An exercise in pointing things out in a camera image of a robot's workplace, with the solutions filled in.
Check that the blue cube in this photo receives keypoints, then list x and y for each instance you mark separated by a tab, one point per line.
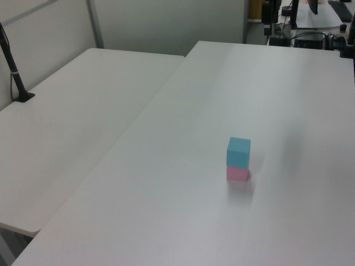
238	153

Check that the pink cube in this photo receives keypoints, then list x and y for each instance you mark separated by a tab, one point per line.
237	174

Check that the smaller white table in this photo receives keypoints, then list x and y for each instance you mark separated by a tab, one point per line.
83	124

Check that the wooden cabinet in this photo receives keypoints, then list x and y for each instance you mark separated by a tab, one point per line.
255	9

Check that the black upright device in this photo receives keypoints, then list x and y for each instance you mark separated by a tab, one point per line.
266	14

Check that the black computer box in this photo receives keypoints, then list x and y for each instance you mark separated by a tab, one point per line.
308	43

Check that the black monitor stand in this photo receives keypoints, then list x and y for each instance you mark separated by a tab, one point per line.
294	14

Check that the black keyboard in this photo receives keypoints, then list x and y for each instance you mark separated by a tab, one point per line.
341	8

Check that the grey partition post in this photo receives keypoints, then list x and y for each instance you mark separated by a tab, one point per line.
95	25
245	22

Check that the black camera pole with base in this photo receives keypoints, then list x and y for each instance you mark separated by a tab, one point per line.
17	80

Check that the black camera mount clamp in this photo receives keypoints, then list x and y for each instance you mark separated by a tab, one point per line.
346	52

